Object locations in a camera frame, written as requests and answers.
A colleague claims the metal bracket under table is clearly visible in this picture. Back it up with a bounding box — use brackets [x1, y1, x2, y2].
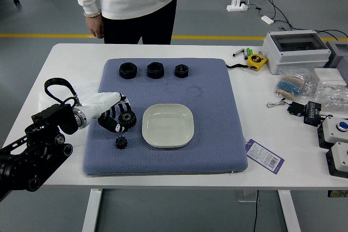
[235, 190, 259, 203]

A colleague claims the black terminal module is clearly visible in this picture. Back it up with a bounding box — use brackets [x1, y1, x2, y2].
[303, 101, 323, 127]

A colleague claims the purple barcode tag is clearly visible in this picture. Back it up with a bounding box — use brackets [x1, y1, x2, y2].
[244, 138, 285, 175]

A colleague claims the white table leg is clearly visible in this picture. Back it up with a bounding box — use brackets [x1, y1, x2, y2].
[277, 190, 302, 232]
[82, 188, 103, 232]

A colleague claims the white square dish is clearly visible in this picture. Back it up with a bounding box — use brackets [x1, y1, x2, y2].
[141, 103, 194, 148]

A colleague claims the large black hex nut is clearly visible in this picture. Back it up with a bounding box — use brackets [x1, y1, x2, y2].
[147, 62, 165, 79]
[119, 62, 138, 80]

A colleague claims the white electrical enclosure box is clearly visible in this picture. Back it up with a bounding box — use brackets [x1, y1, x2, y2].
[261, 30, 332, 76]

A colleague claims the black hanging cable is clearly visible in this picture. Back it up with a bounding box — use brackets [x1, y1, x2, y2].
[252, 190, 259, 232]

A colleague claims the blue-grey quilted cushion mat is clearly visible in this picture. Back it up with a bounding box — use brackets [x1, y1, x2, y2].
[82, 58, 248, 178]

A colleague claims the clear bag of small parts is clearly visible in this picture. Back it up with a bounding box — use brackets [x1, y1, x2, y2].
[301, 79, 348, 113]

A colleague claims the small black gear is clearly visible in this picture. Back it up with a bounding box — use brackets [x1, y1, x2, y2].
[114, 136, 128, 151]

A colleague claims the push button box blue button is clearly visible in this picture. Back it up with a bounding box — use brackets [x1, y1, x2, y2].
[317, 115, 348, 150]

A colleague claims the person's right hand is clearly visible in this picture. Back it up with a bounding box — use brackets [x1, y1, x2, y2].
[86, 14, 105, 39]

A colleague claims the small black module with wires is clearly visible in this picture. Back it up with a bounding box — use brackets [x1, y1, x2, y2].
[266, 100, 308, 118]

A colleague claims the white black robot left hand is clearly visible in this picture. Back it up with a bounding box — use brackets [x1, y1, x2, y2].
[81, 92, 137, 134]

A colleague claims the small white carton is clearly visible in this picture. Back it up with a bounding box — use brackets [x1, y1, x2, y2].
[314, 68, 347, 86]

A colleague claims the bag of blue resistors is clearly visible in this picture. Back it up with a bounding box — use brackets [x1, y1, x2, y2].
[274, 67, 312, 101]

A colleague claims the black floor cable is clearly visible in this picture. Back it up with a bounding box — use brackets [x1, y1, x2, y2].
[254, 0, 348, 40]

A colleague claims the white power strip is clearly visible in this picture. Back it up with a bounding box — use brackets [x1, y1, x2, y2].
[226, 0, 250, 12]

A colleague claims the grey plastic box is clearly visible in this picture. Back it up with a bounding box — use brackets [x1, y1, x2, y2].
[323, 41, 348, 70]

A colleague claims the big black gear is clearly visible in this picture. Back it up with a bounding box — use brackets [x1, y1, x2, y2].
[118, 109, 138, 132]

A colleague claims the yellow tape measure with strap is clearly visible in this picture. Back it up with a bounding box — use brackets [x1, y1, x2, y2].
[225, 54, 269, 72]

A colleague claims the white black push button box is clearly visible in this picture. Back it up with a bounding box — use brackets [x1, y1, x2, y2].
[325, 141, 348, 179]

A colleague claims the small black hex nut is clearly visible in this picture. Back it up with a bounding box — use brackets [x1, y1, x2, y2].
[174, 64, 190, 78]

